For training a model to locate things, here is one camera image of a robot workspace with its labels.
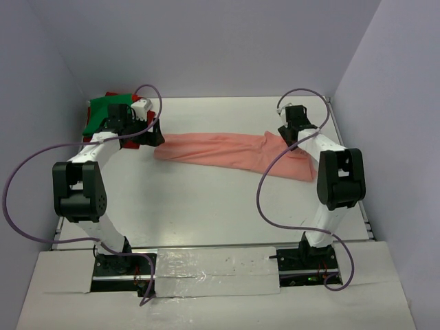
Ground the green folded t shirt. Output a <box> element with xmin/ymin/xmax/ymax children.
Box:
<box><xmin>82</xmin><ymin>92</ymin><xmax>133</xmax><ymax>138</ymax></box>

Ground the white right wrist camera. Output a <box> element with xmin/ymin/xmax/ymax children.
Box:
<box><xmin>276</xmin><ymin>103</ymin><xmax>293</xmax><ymax>127</ymax></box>

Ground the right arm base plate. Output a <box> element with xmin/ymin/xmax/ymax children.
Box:
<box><xmin>270</xmin><ymin>245</ymin><xmax>342</xmax><ymax>287</ymax></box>

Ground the pink t shirt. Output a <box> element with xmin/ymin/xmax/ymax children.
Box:
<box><xmin>153</xmin><ymin>131</ymin><xmax>316</xmax><ymax>182</ymax></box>

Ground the silver tape patch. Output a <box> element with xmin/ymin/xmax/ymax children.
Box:
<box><xmin>155</xmin><ymin>247</ymin><xmax>281</xmax><ymax>298</ymax></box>

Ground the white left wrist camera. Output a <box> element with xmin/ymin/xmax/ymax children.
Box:
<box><xmin>131</xmin><ymin>98</ymin><xmax>153</xmax><ymax>122</ymax></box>

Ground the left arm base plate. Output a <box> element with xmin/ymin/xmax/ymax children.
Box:
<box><xmin>90</xmin><ymin>252</ymin><xmax>151</xmax><ymax>298</ymax></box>

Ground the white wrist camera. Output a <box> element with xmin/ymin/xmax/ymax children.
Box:
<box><xmin>276</xmin><ymin>103</ymin><xmax>293</xmax><ymax>127</ymax></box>
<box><xmin>131</xmin><ymin>98</ymin><xmax>153</xmax><ymax>122</ymax></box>

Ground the red folded t shirt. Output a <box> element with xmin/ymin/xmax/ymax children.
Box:
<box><xmin>84</xmin><ymin>91</ymin><xmax>154</xmax><ymax>151</ymax></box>

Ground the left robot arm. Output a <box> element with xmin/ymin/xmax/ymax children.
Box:
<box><xmin>52</xmin><ymin>98</ymin><xmax>165</xmax><ymax>274</ymax></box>

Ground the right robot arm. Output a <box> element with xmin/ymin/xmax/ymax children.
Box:
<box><xmin>277</xmin><ymin>103</ymin><xmax>366</xmax><ymax>269</ymax></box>

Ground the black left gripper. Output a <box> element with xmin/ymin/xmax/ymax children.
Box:
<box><xmin>123</xmin><ymin>114</ymin><xmax>164</xmax><ymax>147</ymax></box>

